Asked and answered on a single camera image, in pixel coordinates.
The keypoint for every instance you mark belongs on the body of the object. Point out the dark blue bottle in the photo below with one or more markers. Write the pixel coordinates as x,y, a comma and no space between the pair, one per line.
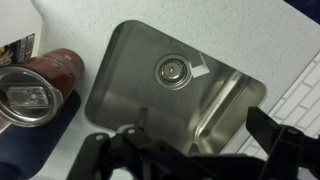
30,150

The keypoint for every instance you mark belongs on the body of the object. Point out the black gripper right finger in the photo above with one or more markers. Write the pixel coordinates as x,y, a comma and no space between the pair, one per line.
286,150

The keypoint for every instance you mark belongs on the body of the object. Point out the translucent plastic gallon jug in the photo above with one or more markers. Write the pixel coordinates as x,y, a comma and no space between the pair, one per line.
16,23

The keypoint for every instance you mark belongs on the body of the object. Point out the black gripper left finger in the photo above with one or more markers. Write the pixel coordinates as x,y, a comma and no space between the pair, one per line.
126,150

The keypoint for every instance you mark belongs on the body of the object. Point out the stainless steel sink basin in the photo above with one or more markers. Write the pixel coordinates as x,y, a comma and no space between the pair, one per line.
140,100

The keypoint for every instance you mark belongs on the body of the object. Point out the metal sink drain strainer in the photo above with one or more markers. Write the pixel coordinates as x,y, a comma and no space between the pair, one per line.
172,72

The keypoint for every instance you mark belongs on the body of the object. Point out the white brick pattern mat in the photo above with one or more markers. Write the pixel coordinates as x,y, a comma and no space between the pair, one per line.
303,96

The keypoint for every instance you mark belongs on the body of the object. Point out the white sticker in sink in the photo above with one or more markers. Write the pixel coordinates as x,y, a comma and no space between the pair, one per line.
201,68

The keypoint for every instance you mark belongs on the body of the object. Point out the blue recycling bin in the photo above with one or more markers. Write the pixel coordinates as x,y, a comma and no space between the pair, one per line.
306,8

